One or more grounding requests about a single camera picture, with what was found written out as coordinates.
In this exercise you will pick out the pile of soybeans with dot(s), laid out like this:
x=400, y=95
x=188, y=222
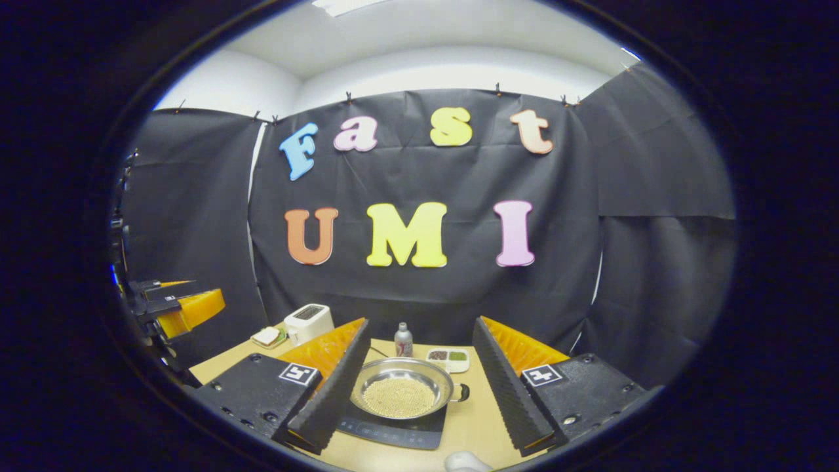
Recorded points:
x=398, y=396

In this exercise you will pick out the sandwich with lettuce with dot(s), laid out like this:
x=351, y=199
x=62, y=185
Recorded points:
x=267, y=335

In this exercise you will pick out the black backdrop cloth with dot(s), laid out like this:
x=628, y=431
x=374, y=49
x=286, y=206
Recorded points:
x=419, y=177

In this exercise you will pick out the row of black cloth clips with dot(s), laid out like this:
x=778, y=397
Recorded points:
x=348, y=98

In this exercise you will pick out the small pale green tray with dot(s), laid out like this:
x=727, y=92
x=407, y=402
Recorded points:
x=282, y=342

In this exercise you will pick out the black induction cooktop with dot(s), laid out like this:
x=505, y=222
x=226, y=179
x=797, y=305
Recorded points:
x=393, y=432

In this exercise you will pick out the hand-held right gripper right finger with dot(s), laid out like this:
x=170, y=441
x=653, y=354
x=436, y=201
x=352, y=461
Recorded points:
x=511, y=387

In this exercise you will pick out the long ceiling light panel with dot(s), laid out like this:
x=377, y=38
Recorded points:
x=347, y=5

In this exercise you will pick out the white rounded object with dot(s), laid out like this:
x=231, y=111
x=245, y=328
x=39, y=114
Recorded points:
x=467, y=463

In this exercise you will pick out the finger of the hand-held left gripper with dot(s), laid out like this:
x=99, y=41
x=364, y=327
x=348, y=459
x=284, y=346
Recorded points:
x=167, y=292
x=193, y=309

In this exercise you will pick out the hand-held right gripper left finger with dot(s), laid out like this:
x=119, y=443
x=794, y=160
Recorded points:
x=334, y=393

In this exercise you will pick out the white divided dish with beans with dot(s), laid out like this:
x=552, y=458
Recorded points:
x=449, y=360

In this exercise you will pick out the white toaster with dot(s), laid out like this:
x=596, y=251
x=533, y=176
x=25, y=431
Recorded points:
x=308, y=324

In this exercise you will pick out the printed metal bottle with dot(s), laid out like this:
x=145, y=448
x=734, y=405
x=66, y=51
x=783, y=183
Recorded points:
x=403, y=342

